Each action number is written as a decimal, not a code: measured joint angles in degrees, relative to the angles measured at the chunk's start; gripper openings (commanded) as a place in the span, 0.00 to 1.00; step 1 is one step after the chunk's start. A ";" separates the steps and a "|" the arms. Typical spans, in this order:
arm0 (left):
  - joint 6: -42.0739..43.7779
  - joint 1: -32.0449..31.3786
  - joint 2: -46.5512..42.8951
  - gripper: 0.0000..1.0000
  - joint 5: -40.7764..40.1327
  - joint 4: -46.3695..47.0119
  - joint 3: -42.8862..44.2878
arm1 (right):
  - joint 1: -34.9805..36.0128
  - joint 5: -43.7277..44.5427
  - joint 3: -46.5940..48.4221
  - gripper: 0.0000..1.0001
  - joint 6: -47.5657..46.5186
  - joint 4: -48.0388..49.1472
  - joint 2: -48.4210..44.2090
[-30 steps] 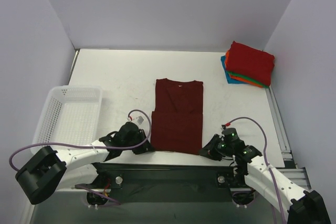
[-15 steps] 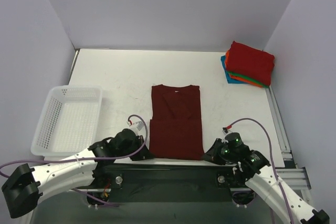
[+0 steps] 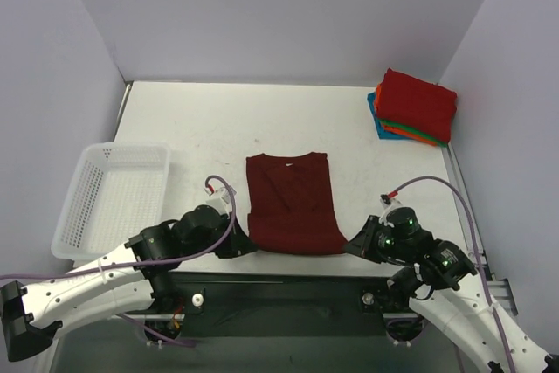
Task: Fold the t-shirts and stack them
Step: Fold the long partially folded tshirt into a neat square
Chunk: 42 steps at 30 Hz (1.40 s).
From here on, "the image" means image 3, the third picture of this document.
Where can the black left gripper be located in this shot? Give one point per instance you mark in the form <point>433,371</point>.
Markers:
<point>231,239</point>

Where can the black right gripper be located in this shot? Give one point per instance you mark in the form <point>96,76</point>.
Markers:
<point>367,238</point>

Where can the dark maroon t-shirt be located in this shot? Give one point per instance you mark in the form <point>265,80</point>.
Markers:
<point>292,209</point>

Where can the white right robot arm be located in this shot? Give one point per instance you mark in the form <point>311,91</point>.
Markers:
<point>485,332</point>

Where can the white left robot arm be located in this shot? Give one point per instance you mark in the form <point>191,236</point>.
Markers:
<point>135,276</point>

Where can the white plastic basket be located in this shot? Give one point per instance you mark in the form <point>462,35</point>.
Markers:
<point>117,189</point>

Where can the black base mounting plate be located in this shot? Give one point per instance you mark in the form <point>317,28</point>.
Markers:
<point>208,305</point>

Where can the folded green t-shirt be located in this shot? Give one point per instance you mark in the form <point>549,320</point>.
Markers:
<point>401,129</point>

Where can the folded orange t-shirt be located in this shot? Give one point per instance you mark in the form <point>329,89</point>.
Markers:
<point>378,92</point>

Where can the folded blue t-shirt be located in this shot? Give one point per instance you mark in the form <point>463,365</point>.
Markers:
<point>381,132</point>

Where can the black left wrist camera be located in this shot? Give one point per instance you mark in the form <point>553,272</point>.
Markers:
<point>206,223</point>

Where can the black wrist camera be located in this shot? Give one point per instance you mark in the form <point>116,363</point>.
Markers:
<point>206,223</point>
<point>401,221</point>

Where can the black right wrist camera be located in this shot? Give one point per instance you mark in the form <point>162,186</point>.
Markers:
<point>401,221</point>

